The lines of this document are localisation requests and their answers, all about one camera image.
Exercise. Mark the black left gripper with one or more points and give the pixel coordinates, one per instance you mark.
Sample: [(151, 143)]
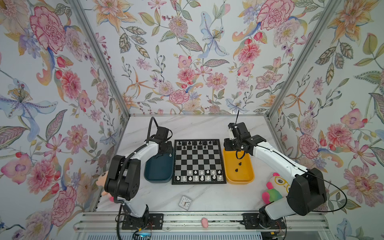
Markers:
[(170, 147)]

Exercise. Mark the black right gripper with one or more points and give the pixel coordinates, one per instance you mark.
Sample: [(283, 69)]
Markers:
[(226, 144)]

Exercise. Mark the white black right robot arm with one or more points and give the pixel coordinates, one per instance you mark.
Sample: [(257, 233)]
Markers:
[(307, 190)]

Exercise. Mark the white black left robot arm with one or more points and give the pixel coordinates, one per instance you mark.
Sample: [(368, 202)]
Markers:
[(124, 174)]

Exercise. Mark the black white chess board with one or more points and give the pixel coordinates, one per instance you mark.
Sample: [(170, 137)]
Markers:
[(198, 162)]

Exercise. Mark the yellow plastic tray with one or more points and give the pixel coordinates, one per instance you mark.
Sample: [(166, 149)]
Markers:
[(238, 171)]

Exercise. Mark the teal plastic tray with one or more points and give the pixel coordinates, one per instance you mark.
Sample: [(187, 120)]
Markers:
[(159, 168)]

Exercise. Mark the green pink owl plush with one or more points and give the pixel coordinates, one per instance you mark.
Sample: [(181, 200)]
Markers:
[(278, 188)]

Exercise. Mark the small white square clock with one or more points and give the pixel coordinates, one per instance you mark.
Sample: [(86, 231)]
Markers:
[(185, 203)]

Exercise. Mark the pink faced plush doll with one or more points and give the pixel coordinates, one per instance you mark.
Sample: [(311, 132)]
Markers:
[(101, 183)]

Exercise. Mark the small pink toy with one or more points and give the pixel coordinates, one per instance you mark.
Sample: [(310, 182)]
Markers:
[(205, 223)]

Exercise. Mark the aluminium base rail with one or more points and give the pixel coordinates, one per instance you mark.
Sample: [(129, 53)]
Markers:
[(191, 222)]

